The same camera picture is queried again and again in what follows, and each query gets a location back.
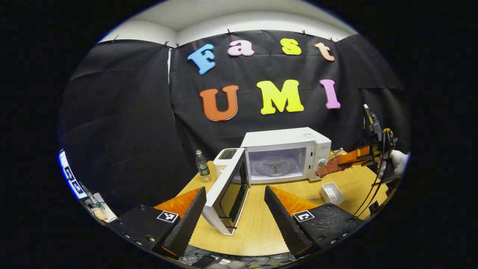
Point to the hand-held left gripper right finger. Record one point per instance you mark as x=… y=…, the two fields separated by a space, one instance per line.
x=283 y=224

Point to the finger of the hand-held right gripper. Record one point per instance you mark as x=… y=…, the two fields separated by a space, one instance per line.
x=356 y=157

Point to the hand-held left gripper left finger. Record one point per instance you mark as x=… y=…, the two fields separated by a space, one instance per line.
x=186 y=224

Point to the red raw meat slice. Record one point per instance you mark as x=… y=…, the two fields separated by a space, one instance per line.
x=330 y=168

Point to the white microwave oven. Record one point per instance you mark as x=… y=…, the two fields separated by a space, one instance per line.
x=283 y=140

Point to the white rectangular dish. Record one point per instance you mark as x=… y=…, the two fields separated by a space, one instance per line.
x=332 y=193

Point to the clear plastic water bottle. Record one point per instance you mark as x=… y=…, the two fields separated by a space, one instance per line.
x=203 y=168

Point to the white toaster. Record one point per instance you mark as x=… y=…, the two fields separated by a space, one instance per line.
x=224 y=158

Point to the pile of papers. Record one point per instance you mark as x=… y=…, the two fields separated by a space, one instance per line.
x=101 y=209

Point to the black backdrop cloth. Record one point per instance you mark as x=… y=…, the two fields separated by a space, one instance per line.
x=130 y=112

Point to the lit screen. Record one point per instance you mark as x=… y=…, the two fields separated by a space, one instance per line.
x=71 y=175

